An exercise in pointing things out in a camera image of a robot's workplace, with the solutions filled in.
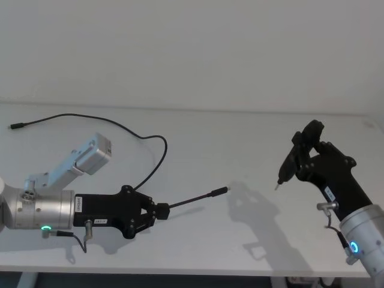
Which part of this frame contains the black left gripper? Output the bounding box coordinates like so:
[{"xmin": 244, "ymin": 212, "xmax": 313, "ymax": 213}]
[{"xmin": 73, "ymin": 185, "xmax": 171, "ymax": 240}]

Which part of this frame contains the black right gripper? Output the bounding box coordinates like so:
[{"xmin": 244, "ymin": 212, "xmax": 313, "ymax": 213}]
[{"xmin": 290, "ymin": 130, "xmax": 376, "ymax": 222}]

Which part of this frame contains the black pen-shaped tool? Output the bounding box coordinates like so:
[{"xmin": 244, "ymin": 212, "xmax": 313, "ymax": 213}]
[{"xmin": 274, "ymin": 119, "xmax": 325, "ymax": 192}]

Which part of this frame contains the long black cable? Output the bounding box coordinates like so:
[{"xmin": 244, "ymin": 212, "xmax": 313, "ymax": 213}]
[{"xmin": 8, "ymin": 113, "xmax": 232, "ymax": 210}]

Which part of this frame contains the white table leg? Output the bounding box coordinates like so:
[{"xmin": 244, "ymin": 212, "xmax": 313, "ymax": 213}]
[{"xmin": 0, "ymin": 271, "xmax": 38, "ymax": 288}]

